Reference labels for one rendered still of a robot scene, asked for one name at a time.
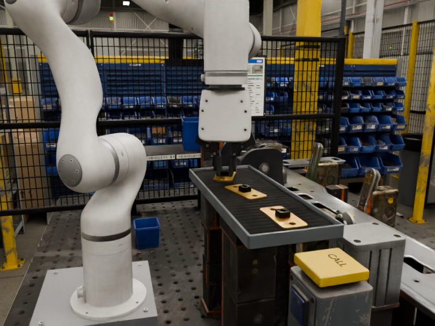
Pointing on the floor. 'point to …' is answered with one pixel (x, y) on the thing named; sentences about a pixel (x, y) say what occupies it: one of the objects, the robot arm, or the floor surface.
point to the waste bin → (410, 169)
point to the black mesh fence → (167, 108)
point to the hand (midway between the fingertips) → (224, 165)
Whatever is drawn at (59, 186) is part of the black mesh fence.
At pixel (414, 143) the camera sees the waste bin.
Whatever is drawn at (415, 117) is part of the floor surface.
